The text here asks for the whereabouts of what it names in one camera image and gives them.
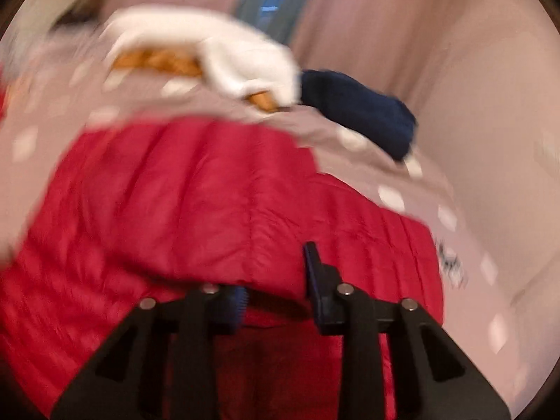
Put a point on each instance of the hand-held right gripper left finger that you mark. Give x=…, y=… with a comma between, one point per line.
x=238, y=310

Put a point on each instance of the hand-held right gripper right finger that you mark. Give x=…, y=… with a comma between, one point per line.
x=311, y=267

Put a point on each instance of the red down jacket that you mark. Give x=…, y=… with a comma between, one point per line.
x=175, y=205

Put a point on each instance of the navy blue cloth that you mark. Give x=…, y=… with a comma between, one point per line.
x=358, y=105

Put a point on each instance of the white cloth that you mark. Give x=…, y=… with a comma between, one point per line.
x=227, y=48

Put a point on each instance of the orange cloth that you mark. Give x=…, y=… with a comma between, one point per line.
x=162, y=62

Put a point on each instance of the pink curtain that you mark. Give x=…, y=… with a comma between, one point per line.
x=372, y=17

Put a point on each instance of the grey-blue curtain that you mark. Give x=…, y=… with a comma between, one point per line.
x=269, y=0

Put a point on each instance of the pink polka dot bedsheet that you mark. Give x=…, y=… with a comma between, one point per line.
x=52, y=109

